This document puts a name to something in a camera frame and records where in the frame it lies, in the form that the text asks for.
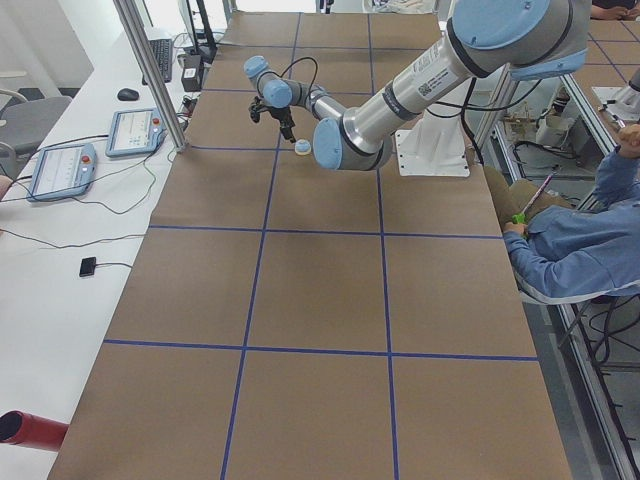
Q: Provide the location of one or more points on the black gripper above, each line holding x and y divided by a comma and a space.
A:
281, 113

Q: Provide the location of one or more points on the light blue call bell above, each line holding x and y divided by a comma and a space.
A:
302, 147

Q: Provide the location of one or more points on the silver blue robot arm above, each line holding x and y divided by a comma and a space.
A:
536, 39

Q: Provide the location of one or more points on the black power adapter box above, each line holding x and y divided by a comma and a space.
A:
192, 73

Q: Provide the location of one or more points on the black keyboard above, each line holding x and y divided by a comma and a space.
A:
162, 50

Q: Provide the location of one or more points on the far teach pendant tablet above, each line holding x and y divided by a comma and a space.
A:
135, 132

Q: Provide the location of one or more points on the teach pendant tablet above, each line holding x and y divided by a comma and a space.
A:
62, 172
135, 132

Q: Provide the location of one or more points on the black computer mouse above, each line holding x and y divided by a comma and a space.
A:
128, 94

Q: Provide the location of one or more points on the near teach pendant tablet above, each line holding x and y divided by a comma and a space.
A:
62, 172

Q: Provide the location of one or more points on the small black puck device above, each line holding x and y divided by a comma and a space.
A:
87, 267

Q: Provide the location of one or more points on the grey office chair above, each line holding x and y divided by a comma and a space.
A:
27, 123

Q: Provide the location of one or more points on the seated person in blue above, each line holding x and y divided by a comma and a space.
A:
563, 255

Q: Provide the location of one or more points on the red cylinder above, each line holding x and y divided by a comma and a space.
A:
31, 431

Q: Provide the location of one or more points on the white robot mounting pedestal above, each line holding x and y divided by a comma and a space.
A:
433, 147

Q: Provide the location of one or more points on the aluminium frame post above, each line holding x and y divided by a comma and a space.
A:
136, 34

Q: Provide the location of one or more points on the green handled reacher grabber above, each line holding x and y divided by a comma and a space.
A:
521, 216

